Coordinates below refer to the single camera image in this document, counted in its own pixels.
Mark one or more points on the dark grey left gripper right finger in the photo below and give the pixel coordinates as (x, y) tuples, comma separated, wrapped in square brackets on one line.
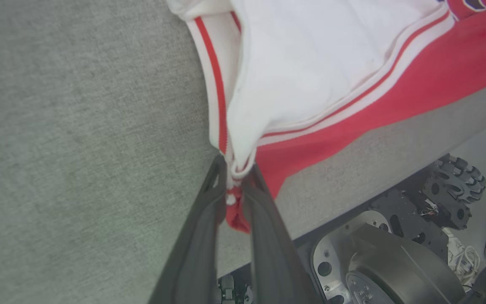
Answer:
[(272, 253)]

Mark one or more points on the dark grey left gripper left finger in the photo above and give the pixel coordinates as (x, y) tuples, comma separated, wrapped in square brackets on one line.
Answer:
[(192, 253)]

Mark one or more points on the red and white jersey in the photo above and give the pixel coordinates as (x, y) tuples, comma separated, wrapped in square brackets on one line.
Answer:
[(310, 63)]

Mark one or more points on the black robot base chassis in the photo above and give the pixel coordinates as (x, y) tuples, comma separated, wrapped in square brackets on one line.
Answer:
[(403, 211)]

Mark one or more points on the grey robot waist joint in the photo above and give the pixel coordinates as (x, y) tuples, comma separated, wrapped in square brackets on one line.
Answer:
[(395, 261)]

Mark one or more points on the grey fabric sofa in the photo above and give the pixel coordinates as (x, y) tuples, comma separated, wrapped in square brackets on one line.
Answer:
[(78, 147)]

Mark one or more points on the black mecanum wheel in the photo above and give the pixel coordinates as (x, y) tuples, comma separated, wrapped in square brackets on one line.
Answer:
[(458, 190)]

